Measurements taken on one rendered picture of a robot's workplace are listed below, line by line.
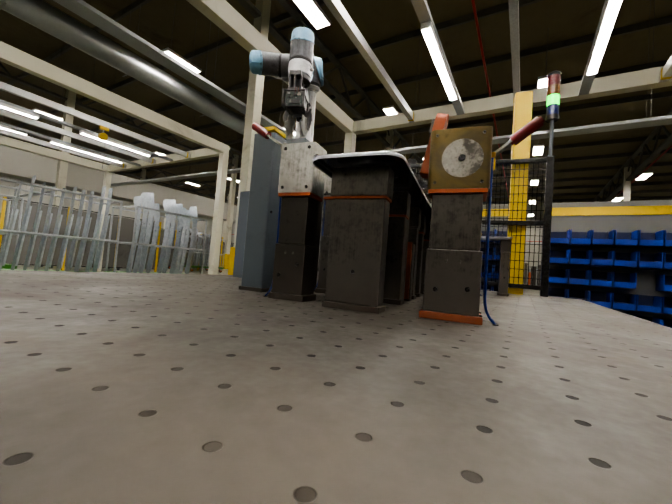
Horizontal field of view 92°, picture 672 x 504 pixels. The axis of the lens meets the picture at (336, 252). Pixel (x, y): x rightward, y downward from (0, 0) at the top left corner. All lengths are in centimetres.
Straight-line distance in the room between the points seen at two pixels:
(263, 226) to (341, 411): 74
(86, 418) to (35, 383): 7
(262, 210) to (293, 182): 19
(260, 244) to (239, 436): 75
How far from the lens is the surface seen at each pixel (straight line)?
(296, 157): 78
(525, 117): 254
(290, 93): 112
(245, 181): 925
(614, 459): 23
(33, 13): 1296
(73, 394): 25
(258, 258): 91
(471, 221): 64
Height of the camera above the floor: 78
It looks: 3 degrees up
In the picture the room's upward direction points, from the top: 4 degrees clockwise
